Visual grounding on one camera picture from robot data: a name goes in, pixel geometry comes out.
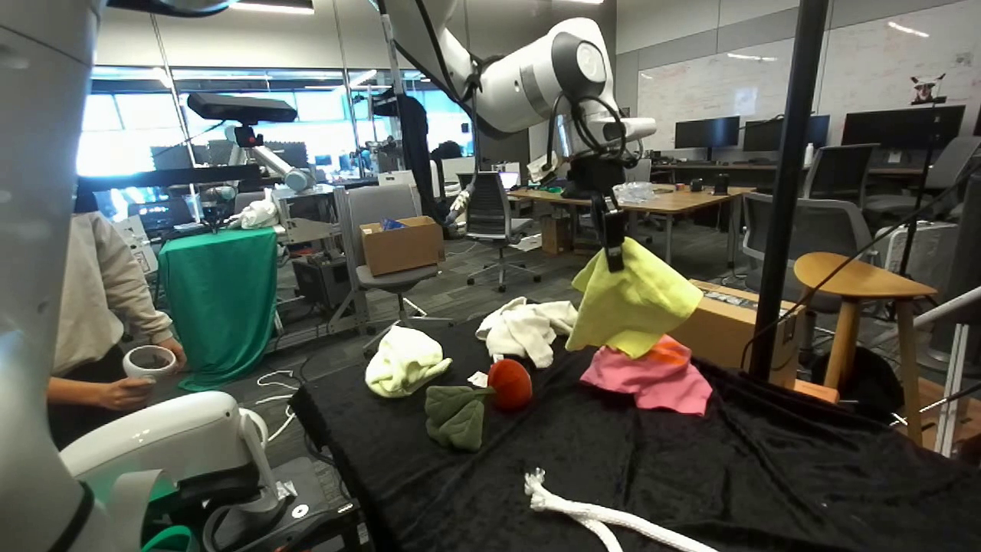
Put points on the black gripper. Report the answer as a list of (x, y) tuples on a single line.
[(609, 187)]

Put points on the olive green cloth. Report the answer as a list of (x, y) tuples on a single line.
[(510, 385)]

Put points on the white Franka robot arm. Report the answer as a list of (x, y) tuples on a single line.
[(532, 78)]

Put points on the pink shirt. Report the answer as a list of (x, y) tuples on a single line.
[(653, 385)]

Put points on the small cardboard box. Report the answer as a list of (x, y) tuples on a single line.
[(555, 238)]

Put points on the long wooden table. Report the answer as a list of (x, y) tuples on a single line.
[(676, 200)]

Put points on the white cloth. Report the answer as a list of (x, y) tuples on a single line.
[(522, 330)]

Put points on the black office chair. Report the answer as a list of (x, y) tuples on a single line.
[(488, 211)]

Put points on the large cardboard box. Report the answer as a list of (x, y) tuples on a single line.
[(723, 332)]

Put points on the black pole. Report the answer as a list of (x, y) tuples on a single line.
[(787, 184)]

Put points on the cardboard box on chair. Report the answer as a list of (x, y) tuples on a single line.
[(401, 247)]

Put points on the grey padded chair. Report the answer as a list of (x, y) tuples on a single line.
[(827, 228)]

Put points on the pale yellow cloth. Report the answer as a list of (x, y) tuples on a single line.
[(401, 362)]

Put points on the black table cloth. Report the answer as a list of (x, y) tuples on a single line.
[(716, 471)]

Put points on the grey office chair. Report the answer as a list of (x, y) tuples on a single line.
[(372, 204)]

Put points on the wooden stool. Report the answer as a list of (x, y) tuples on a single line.
[(859, 277)]

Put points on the wide black computer monitor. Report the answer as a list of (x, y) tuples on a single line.
[(899, 124)]

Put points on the small dark figurine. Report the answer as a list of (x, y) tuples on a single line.
[(927, 90)]

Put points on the white bundle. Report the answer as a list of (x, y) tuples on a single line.
[(253, 213)]

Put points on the green drape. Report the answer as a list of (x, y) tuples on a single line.
[(219, 301)]

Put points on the black horizontal bar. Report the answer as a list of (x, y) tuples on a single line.
[(184, 177)]

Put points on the white paper sign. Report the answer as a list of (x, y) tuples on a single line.
[(142, 239)]

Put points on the person in beige sweater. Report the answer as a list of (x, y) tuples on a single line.
[(92, 286)]

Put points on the aluminium frame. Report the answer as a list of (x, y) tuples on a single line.
[(952, 370)]

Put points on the black camera on stand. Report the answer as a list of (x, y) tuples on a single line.
[(240, 107)]

